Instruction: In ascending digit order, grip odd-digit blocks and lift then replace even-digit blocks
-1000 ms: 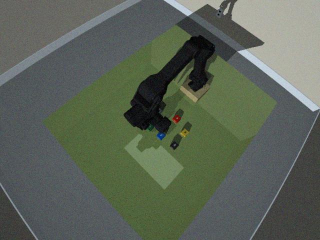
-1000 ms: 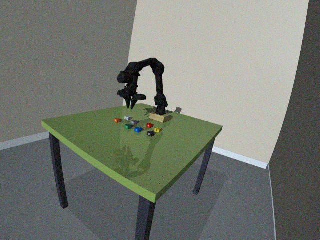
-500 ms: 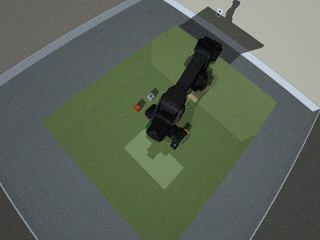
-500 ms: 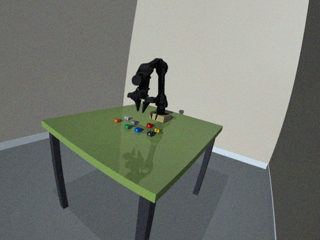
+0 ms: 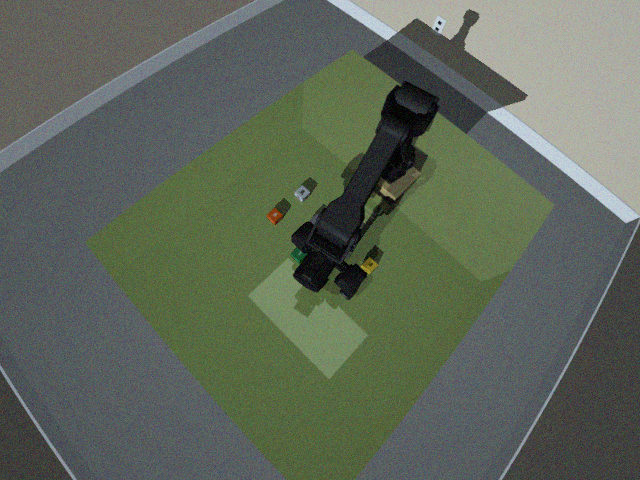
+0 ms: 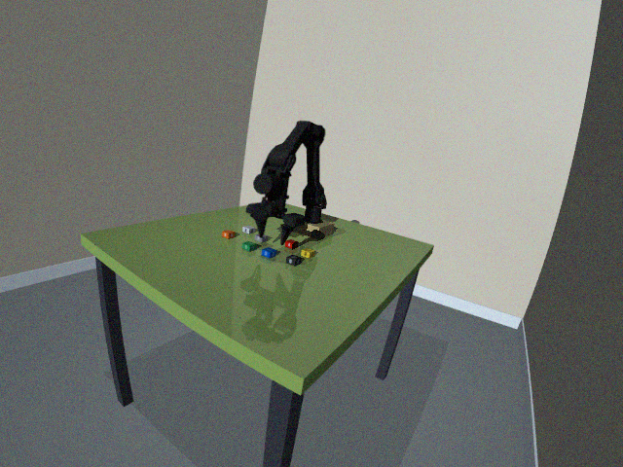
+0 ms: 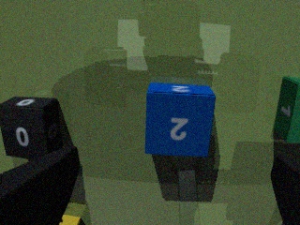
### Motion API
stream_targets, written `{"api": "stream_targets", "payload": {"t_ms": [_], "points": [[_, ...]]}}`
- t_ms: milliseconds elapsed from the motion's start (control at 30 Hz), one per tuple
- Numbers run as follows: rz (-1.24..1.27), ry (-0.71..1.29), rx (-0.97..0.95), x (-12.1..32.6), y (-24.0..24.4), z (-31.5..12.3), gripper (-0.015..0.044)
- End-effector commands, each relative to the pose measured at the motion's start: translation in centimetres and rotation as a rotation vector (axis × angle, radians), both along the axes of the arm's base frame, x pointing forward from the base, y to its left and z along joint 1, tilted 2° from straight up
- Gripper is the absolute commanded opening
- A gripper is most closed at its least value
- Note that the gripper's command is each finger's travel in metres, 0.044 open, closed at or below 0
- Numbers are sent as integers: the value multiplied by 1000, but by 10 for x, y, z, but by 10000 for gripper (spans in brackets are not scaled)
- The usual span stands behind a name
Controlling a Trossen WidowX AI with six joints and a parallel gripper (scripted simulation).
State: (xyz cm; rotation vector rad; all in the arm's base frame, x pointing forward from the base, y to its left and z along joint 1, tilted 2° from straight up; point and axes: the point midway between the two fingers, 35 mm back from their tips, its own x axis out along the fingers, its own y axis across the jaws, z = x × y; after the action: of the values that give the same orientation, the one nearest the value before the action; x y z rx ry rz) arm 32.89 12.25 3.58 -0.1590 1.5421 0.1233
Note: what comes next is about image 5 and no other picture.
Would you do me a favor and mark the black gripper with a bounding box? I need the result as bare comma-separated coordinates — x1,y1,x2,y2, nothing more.
291,222,367,295

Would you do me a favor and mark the green block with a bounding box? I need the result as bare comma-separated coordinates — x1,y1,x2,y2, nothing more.
291,248,308,264

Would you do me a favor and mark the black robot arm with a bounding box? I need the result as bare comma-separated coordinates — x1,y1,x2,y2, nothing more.
293,81,439,293

